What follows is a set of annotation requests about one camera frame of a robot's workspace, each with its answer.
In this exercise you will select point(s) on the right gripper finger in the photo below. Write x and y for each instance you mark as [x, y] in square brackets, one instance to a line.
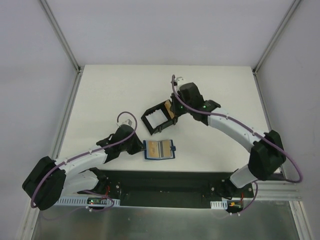
[172, 114]
[174, 100]

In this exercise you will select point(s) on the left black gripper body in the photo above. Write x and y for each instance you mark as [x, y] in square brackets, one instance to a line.
[138, 147]

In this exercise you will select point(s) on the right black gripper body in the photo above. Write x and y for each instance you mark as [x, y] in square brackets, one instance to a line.
[173, 110]

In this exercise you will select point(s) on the black plastic card rack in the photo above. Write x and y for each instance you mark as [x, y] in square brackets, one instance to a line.
[156, 119]

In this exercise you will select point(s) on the gold credit card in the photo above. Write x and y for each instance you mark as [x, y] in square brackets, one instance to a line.
[168, 105]
[165, 149]
[152, 150]

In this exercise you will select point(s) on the blue leather card holder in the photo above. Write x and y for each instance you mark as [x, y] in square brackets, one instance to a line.
[173, 149]

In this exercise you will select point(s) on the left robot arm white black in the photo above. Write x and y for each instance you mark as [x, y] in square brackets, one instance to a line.
[52, 178]

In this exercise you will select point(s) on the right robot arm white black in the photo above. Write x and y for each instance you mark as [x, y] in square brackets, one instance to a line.
[265, 148]

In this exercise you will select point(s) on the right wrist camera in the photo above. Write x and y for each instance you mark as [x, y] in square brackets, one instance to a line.
[179, 81]

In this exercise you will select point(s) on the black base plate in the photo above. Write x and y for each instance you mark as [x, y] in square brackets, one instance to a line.
[167, 189]

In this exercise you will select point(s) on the left white cable duct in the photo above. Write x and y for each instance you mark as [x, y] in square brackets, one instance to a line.
[83, 201]

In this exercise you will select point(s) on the white cable duct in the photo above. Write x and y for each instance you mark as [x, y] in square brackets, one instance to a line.
[83, 201]
[219, 205]

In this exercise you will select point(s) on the left aluminium frame post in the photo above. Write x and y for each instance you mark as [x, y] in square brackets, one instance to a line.
[59, 34]

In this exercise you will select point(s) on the aluminium frame post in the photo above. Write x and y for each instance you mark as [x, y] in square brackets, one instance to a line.
[59, 34]
[295, 4]

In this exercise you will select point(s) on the right white cable duct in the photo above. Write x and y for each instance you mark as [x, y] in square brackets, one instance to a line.
[219, 205]

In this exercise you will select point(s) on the right aluminium frame post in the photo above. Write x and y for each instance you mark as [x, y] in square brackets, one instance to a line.
[295, 4]

